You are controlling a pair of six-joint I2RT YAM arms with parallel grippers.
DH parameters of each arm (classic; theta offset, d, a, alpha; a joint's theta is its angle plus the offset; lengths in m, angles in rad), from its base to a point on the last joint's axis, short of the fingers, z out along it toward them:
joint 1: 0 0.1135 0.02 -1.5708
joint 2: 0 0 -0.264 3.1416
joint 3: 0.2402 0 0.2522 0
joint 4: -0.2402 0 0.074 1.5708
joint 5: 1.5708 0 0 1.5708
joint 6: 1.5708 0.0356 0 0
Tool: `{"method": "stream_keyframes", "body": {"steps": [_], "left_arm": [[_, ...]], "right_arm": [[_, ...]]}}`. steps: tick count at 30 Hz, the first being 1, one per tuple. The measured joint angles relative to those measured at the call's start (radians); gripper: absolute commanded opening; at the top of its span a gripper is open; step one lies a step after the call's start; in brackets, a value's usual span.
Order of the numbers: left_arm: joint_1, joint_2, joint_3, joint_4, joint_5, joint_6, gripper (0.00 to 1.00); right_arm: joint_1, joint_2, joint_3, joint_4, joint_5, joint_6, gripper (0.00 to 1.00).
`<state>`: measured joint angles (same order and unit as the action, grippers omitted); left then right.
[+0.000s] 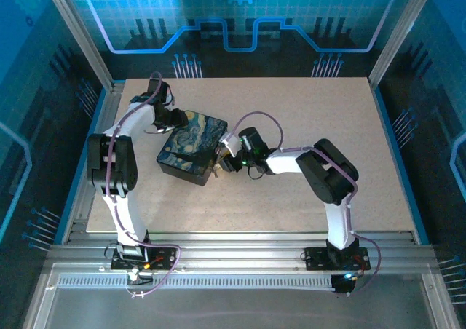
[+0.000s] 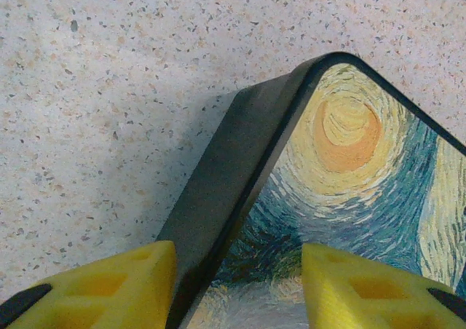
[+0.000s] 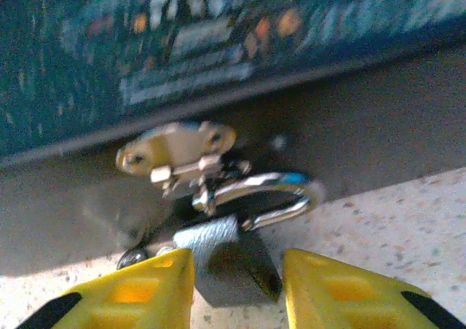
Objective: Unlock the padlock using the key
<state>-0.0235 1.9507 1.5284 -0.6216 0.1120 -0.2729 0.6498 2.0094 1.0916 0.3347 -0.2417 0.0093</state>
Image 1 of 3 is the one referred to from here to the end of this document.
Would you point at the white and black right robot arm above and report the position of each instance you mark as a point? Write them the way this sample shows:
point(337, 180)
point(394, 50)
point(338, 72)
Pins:
point(338, 220)

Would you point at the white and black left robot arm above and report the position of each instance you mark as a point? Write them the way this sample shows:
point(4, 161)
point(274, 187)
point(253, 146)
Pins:
point(122, 212)

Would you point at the starry night print box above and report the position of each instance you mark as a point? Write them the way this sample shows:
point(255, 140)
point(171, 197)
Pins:
point(193, 143)

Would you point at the grey front panel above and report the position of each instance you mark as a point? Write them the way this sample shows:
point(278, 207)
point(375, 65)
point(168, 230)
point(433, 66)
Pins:
point(236, 311)

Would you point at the black connector box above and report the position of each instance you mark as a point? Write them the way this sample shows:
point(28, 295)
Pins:
point(342, 285)

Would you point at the aluminium frame beam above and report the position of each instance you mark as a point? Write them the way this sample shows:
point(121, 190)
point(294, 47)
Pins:
point(236, 252)

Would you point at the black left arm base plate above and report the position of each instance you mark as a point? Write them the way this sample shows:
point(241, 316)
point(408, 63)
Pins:
point(164, 258)

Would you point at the aluminium table edge rail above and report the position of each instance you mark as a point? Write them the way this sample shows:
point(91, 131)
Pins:
point(83, 198)

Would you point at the aluminium frame post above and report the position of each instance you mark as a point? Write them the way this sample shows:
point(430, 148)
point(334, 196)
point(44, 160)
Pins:
point(81, 34)
point(400, 34)

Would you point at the blue gear print wall panel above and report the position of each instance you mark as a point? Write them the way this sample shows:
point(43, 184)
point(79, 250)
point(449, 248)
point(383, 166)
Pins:
point(236, 16)

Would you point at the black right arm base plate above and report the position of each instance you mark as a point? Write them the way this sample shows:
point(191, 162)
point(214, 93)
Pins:
point(316, 260)

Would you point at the blue circuit print wall panel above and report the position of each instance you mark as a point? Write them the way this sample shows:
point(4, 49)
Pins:
point(437, 125)
point(29, 107)

